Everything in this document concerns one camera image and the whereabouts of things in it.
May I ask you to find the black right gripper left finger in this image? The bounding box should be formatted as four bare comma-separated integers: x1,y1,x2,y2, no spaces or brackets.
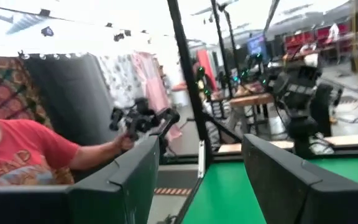
0,136,161,224

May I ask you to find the green table mat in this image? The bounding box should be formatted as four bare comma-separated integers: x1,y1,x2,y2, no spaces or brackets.
181,155,358,224

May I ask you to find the wooden table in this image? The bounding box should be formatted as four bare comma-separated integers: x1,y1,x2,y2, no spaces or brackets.
218,133,358,154

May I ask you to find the red shelf rack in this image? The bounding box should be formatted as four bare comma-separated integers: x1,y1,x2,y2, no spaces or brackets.
283,24,356,54

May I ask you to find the silver frame bracket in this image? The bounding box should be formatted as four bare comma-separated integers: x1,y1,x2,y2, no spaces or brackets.
197,139,207,180

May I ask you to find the pink hanging cloth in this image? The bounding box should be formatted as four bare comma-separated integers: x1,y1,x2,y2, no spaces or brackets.
131,51,183,141

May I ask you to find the red patterned hanging cloth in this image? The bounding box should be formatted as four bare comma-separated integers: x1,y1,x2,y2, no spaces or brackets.
0,55,54,131

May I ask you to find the person's hand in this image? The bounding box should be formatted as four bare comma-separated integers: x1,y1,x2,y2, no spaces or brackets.
113,132,136,153

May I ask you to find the blue screen monitor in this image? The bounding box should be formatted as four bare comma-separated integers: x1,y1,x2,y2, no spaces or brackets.
247,34,269,58

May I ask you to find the dark grey hanging cloth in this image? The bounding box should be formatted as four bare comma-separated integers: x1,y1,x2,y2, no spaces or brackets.
23,52,119,147

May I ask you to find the wooden workbench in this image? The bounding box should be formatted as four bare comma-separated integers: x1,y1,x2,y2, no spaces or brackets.
228,92,275,109

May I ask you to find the person's forearm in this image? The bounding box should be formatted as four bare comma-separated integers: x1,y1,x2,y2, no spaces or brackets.
68,138,121,170

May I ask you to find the white floral hanging cloth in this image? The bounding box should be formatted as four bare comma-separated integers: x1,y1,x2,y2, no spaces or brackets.
97,54,145,110

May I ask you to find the person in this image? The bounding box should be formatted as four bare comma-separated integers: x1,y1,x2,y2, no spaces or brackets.
0,70,83,187

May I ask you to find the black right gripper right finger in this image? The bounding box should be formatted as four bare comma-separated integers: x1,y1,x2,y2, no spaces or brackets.
242,134,358,224

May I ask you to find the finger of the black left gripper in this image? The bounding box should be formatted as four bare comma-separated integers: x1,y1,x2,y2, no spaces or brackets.
272,73,290,97
309,83,338,138

